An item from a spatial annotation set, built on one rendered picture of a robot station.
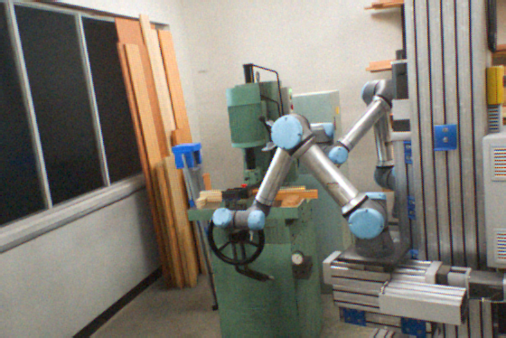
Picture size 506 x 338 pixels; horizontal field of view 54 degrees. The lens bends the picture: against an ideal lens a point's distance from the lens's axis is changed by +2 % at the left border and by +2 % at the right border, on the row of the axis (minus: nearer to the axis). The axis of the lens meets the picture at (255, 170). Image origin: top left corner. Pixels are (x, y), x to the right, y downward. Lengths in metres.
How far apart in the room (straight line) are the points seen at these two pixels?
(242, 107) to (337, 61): 2.36
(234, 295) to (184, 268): 1.36
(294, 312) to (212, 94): 2.95
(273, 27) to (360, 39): 0.82
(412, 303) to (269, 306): 1.00
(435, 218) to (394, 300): 0.38
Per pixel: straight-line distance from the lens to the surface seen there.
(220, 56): 4.99
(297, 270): 2.46
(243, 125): 2.47
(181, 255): 3.94
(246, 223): 1.88
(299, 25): 4.79
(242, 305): 2.66
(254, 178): 2.53
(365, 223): 1.74
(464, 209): 1.98
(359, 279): 1.99
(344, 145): 2.18
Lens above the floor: 1.49
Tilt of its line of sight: 10 degrees down
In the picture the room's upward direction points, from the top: 6 degrees counter-clockwise
